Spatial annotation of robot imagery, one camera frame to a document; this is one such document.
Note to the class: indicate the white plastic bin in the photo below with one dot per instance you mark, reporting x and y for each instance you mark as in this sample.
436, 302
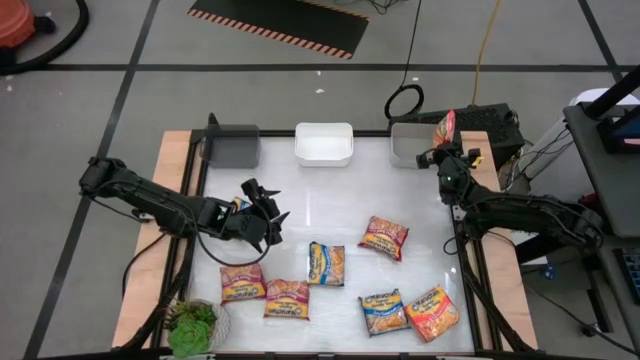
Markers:
324, 147

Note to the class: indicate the black desk leg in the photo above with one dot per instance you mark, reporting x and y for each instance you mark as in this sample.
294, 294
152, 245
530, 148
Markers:
550, 245

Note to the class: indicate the grey desk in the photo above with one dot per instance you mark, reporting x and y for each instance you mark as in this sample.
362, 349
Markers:
610, 190

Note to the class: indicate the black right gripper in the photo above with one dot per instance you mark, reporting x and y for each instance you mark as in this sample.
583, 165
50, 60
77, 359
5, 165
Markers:
450, 172

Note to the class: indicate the black keyboard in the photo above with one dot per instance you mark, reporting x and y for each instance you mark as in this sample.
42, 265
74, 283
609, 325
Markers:
631, 275

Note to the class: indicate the orange chicken ramen packet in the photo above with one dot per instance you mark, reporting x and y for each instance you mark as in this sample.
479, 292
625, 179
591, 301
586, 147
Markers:
445, 127
433, 313

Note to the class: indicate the yellow gripper tag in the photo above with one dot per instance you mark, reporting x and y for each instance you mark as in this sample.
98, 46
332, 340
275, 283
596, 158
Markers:
478, 161

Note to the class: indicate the pale grey plastic bin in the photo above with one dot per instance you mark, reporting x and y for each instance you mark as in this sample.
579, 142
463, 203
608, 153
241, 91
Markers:
407, 145

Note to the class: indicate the left clear bin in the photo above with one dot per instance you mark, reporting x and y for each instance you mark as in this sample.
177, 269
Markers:
232, 147

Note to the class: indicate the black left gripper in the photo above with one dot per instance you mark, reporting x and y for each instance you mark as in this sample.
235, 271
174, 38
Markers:
245, 227

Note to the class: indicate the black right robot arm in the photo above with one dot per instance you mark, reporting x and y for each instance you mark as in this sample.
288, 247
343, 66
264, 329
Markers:
525, 212

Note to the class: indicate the orange shop vacuum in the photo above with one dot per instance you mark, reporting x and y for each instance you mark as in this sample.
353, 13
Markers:
12, 22

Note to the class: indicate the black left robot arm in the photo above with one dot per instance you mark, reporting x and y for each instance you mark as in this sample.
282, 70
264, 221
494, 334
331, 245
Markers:
150, 200

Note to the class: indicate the white paper sheet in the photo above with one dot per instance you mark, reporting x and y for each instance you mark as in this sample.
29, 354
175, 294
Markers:
527, 235

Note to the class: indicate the red roast beef ramen packet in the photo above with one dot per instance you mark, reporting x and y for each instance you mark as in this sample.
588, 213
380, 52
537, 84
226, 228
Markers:
383, 238
287, 299
243, 283

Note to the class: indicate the black perforated computer case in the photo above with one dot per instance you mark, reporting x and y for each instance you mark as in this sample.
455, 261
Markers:
490, 125

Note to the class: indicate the green plant in mesh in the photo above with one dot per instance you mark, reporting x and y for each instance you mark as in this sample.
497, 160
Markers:
224, 325

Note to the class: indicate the green succulent plant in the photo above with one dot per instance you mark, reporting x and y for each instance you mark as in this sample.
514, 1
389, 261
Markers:
189, 337

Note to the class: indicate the small blue object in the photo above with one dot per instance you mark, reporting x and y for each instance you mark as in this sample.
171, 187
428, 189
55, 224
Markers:
549, 272

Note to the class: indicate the dark red object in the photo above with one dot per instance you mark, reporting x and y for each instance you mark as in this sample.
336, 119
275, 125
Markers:
590, 200

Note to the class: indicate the black hazard striped floor mat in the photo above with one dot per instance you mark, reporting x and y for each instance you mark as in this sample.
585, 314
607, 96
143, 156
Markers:
280, 25

